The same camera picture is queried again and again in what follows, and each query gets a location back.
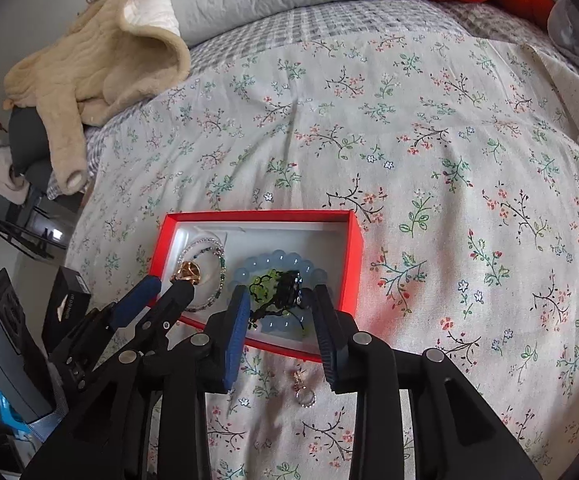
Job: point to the green crystal hair clip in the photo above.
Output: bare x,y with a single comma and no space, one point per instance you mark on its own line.
263,287

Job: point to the black phone box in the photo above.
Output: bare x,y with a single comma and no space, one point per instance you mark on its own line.
68,303

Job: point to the floral bed sheet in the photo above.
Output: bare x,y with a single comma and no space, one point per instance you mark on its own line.
511,326

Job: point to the red Ace jewelry box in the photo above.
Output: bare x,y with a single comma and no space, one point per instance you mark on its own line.
232,247

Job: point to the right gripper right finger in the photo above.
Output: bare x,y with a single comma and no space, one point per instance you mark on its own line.
456,434

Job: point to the gold clover brooch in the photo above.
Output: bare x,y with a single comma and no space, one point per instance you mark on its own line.
187,271

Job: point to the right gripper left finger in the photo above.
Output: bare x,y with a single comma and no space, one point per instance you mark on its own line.
206,362

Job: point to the grey handheld device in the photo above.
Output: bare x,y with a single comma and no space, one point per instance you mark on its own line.
24,375

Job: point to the beige fleece jacket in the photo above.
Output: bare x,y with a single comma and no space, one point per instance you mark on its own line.
116,53

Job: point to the black hair claw clip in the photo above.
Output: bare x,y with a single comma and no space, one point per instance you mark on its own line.
287,298

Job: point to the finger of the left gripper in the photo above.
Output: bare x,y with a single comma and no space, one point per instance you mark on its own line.
78,352
105,432

